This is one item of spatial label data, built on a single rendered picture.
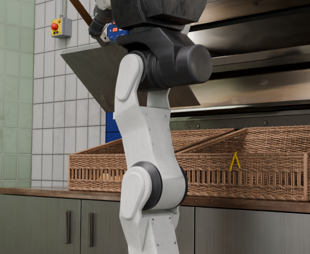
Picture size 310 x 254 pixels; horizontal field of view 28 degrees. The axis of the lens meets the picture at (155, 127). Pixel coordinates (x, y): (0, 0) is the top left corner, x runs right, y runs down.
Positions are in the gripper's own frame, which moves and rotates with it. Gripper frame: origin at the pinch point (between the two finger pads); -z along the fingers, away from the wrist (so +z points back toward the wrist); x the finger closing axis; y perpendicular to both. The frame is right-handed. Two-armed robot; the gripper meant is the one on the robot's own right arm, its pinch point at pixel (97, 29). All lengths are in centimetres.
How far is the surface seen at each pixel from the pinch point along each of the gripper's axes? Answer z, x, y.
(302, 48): 18, 34, -73
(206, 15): -11, 48, -34
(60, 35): -91, 50, 28
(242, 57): -6, 34, -57
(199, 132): -34, 8, -59
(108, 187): -31, -41, -37
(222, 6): 2, 45, -37
